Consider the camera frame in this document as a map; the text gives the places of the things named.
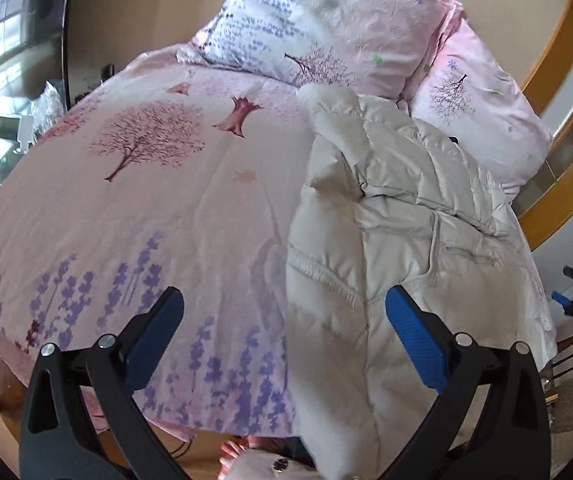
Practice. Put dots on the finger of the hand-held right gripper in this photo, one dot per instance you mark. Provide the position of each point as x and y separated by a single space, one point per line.
561 298

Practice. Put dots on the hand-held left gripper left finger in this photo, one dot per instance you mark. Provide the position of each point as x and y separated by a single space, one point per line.
159 330

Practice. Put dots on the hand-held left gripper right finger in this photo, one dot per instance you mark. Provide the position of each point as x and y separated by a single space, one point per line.
416 335

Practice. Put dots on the white puffer jacket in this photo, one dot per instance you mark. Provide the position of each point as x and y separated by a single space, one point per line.
391 210

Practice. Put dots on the pink floral bed blanket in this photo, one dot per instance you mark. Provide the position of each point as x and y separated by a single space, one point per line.
166 220

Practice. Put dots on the small pink tree-print pillow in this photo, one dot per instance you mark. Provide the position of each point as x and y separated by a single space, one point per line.
481 110

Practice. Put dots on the clear plastic bag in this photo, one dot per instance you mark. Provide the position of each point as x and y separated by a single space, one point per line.
49 105

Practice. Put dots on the large pink tree-print pillow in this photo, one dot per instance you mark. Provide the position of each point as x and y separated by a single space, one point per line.
341 20

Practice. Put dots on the black television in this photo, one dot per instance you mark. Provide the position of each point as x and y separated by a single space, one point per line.
11 25

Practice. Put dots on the wooden wall trim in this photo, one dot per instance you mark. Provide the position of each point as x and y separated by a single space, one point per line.
561 55

